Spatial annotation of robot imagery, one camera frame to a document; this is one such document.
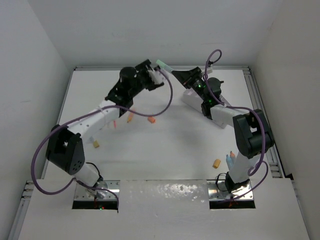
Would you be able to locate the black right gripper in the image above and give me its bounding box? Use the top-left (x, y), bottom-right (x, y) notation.
top-left (172, 66), bottom-right (209, 102)

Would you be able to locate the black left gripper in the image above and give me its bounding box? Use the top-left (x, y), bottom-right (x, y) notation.
top-left (128, 60), bottom-right (154, 97)

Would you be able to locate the green highlighter pen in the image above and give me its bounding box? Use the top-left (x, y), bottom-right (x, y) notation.
top-left (156, 59), bottom-right (174, 73)

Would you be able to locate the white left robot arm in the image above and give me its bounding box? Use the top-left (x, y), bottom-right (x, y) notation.
top-left (46, 60), bottom-right (165, 187)

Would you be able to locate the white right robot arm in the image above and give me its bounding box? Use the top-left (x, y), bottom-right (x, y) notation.
top-left (171, 67), bottom-right (275, 193)

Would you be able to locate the white purple desk organizer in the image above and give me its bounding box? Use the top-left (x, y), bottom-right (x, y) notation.
top-left (181, 89), bottom-right (233, 129)

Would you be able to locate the orange fat pencil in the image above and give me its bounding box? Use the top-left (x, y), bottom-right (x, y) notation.
top-left (127, 108), bottom-right (135, 123)

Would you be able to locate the orange marker cap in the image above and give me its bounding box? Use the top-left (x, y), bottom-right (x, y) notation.
top-left (147, 116), bottom-right (156, 124)

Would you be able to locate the blue highlighter pen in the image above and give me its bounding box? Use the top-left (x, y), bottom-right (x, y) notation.
top-left (226, 154), bottom-right (234, 170)

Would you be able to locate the small yellow eraser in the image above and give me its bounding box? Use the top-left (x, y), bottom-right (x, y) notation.
top-left (92, 140), bottom-right (100, 148)

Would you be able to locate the yellow marker cap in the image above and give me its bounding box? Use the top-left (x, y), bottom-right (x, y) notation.
top-left (212, 158), bottom-right (221, 169)

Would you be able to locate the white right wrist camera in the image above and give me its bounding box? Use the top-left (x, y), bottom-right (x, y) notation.
top-left (204, 64), bottom-right (213, 75)

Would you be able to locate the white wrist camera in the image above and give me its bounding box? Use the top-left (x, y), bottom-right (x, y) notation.
top-left (204, 64), bottom-right (213, 75)
top-left (148, 65), bottom-right (165, 86)

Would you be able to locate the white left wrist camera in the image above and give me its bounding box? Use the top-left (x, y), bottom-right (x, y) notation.
top-left (148, 65), bottom-right (165, 86)

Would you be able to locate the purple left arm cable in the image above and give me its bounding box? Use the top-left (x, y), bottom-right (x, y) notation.
top-left (30, 68), bottom-right (174, 210)

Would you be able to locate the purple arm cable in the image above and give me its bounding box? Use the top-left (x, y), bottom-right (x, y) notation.
top-left (30, 68), bottom-right (174, 210)
top-left (202, 49), bottom-right (270, 202)

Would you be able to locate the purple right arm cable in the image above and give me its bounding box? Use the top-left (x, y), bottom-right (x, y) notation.
top-left (202, 49), bottom-right (270, 202)

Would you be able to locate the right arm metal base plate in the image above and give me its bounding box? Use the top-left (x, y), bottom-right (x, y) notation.
top-left (207, 180), bottom-right (254, 202)

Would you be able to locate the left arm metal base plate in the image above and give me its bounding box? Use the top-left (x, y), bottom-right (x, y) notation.
top-left (74, 180), bottom-right (120, 201)

